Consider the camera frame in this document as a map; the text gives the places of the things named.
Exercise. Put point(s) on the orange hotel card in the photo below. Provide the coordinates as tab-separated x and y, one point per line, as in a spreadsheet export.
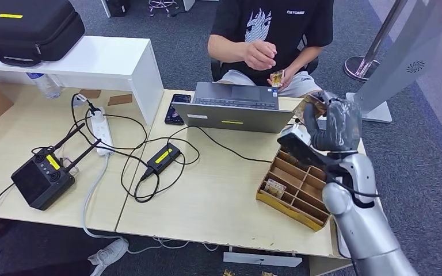
275	188
299	108
228	273
268	274

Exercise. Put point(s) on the white charger plug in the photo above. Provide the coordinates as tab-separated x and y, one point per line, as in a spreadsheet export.
79	100

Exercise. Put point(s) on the black carrying case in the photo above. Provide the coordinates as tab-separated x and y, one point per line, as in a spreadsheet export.
22	34

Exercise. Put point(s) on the white desk shelf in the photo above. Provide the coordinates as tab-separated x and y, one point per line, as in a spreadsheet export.
91	59

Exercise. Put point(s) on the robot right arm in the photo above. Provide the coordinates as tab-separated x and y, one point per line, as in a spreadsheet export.
362	228

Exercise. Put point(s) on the person's right hand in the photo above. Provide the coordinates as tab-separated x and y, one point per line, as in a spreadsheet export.
261	55

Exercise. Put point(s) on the black smartphone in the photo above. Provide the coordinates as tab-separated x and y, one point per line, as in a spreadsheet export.
177	109

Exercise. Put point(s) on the white furniture panel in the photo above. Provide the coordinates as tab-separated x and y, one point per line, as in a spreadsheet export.
105	8
188	4

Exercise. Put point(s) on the chrome stanchion post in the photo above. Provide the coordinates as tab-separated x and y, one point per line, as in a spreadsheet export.
362	66

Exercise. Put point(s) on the clear plastic stand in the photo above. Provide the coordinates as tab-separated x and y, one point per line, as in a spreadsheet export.
70	167

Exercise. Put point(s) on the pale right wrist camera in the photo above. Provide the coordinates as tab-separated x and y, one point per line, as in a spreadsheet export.
293	139

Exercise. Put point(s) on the chrome chair base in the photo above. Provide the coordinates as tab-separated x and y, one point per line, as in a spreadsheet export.
163	4

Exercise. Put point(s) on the grey kiosk stand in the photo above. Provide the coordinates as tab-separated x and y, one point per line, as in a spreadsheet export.
404	57

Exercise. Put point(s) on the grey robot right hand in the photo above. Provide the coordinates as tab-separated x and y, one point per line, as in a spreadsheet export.
339	125

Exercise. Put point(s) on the black controller with antennas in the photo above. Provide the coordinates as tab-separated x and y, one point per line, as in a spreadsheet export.
42	184

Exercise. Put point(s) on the brown cardboard piece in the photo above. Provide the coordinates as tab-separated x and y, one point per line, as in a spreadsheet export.
120	99
90	93

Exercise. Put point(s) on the person's left hand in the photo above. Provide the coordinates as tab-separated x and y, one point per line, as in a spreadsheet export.
286	78

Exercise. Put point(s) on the black power adapter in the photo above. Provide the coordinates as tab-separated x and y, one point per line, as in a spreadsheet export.
164	158

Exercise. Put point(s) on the person's left forearm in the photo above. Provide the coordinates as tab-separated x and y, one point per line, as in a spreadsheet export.
306	59

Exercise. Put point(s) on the white power strip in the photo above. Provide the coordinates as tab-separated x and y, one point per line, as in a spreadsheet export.
101	131

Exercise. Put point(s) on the grey laptop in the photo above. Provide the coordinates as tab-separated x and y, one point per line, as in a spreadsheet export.
236	119

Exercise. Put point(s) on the clear plastic water bottle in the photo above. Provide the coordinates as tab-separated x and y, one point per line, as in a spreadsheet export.
47	87

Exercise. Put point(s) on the white panel under desk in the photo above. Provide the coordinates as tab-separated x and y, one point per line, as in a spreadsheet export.
263	260

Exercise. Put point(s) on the white sneaker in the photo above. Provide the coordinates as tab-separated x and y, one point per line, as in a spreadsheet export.
108	254

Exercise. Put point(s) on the person's right forearm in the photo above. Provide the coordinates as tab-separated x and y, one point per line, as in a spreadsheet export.
226	49

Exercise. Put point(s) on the person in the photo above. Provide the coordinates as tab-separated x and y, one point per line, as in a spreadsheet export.
282	38

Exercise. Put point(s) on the stack of hotel cards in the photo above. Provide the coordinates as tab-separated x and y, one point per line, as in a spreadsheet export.
277	79

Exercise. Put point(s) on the wooden card organizer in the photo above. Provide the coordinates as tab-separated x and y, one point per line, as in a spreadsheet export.
301	190

